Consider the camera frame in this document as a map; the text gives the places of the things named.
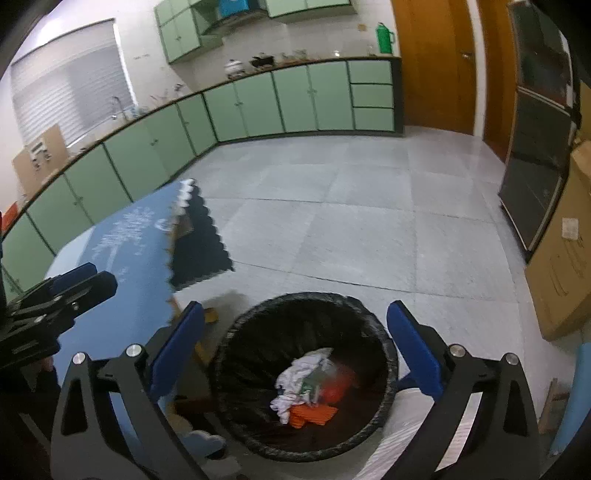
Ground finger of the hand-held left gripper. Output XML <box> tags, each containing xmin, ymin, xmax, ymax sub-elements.
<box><xmin>7</xmin><ymin>271</ymin><xmax>118</xmax><ymax>333</ymax></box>
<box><xmin>18</xmin><ymin>262</ymin><xmax>98</xmax><ymax>305</ymax></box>

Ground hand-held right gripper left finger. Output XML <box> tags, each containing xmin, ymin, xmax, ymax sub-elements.
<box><xmin>50</xmin><ymin>302</ymin><xmax>206</xmax><ymax>480</ymax></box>

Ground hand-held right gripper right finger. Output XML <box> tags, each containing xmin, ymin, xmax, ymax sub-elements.
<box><xmin>386</xmin><ymin>301</ymin><xmax>541</xmax><ymax>480</ymax></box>

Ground black-lined trash bin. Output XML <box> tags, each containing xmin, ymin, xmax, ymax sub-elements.
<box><xmin>210</xmin><ymin>292</ymin><xmax>400</xmax><ymax>463</ymax></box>

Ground red plastic bag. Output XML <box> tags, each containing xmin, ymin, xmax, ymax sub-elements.
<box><xmin>318</xmin><ymin>369</ymin><xmax>356</xmax><ymax>402</ymax></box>

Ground olive green wrapper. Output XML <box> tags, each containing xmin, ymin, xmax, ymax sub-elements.
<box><xmin>300</xmin><ymin>369</ymin><xmax>326</xmax><ymax>404</ymax></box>

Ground large orange foam net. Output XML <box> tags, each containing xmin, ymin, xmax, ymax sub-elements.
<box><xmin>288</xmin><ymin>404</ymin><xmax>338</xmax><ymax>428</ymax></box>

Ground white paper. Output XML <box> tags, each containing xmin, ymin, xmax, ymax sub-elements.
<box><xmin>269</xmin><ymin>347</ymin><xmax>335</xmax><ymax>425</ymax></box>

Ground blue patterned tablecloth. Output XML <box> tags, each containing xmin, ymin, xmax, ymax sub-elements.
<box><xmin>55</xmin><ymin>179</ymin><xmax>236</xmax><ymax>416</ymax></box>

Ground brown cardboard box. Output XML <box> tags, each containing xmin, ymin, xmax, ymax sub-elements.
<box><xmin>12</xmin><ymin>124</ymin><xmax>70</xmax><ymax>185</ymax></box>

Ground light blue panel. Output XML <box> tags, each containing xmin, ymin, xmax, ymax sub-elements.
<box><xmin>549</xmin><ymin>342</ymin><xmax>591</xmax><ymax>457</ymax></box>

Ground large tan cardboard box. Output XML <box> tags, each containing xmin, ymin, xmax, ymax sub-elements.
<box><xmin>524</xmin><ymin>138</ymin><xmax>591</xmax><ymax>341</ymax></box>

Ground white window blind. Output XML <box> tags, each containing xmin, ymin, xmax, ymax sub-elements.
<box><xmin>10</xmin><ymin>18</ymin><xmax>139</xmax><ymax>148</ymax></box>

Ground black glass cabinet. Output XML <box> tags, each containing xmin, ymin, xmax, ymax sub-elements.
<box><xmin>498</xmin><ymin>0</ymin><xmax>580</xmax><ymax>264</ymax></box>

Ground green base cabinets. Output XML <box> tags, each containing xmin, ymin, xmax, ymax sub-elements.
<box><xmin>0</xmin><ymin>58</ymin><xmax>402</xmax><ymax>296</ymax></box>

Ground brown wooden door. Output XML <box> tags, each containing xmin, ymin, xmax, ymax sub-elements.
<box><xmin>390</xmin><ymin>0</ymin><xmax>476</xmax><ymax>137</ymax></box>

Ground black range hood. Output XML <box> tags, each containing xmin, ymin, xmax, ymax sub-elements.
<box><xmin>201</xmin><ymin>14</ymin><xmax>269</xmax><ymax>35</ymax></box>

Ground green thermos bottle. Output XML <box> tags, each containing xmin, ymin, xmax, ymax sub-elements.
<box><xmin>376</xmin><ymin>21</ymin><xmax>397</xmax><ymax>56</ymax></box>

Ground blue box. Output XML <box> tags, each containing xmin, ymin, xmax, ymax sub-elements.
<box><xmin>218</xmin><ymin>0</ymin><xmax>252</xmax><ymax>17</ymax></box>

